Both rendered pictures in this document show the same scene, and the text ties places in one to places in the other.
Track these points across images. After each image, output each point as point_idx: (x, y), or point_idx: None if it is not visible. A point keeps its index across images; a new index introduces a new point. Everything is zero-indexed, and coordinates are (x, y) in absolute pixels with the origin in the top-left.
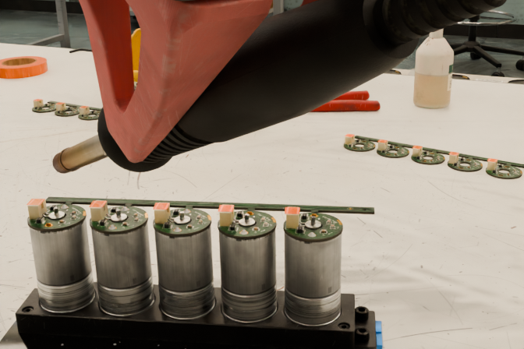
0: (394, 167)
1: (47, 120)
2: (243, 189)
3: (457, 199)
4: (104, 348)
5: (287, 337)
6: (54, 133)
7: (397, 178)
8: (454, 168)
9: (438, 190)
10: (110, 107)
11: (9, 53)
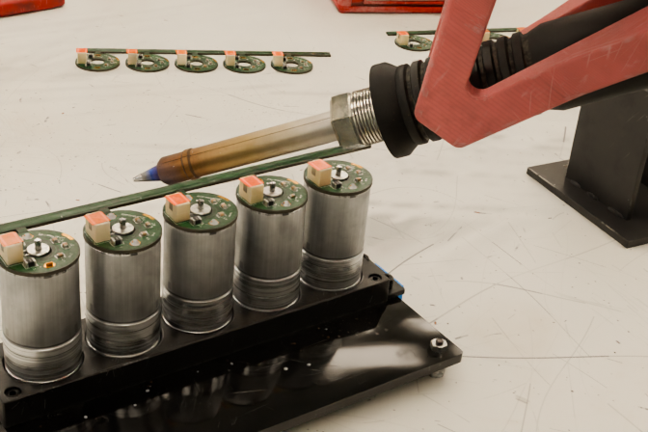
0: (172, 84)
1: None
2: (19, 156)
3: (280, 109)
4: (142, 399)
5: (328, 310)
6: None
7: (190, 98)
8: (240, 71)
9: (250, 103)
10: (449, 94)
11: None
